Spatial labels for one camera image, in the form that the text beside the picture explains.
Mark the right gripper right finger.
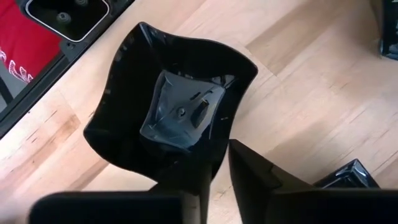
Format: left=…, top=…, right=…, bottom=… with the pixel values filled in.
left=228, top=139, right=398, bottom=224

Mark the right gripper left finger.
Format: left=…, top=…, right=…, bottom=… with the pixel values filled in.
left=29, top=149, right=213, bottom=224

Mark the black wavy square mini plate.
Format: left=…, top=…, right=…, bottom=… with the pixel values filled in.
left=83, top=21, right=259, bottom=196
left=378, top=0, right=398, bottom=60

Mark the small black square plate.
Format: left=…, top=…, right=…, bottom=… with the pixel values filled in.
left=313, top=158, right=381, bottom=190

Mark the red fabric with white print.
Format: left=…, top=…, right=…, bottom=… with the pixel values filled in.
left=0, top=0, right=63, bottom=85

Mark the black mounting plate with bolts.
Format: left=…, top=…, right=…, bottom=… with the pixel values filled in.
left=24, top=0, right=110, bottom=43

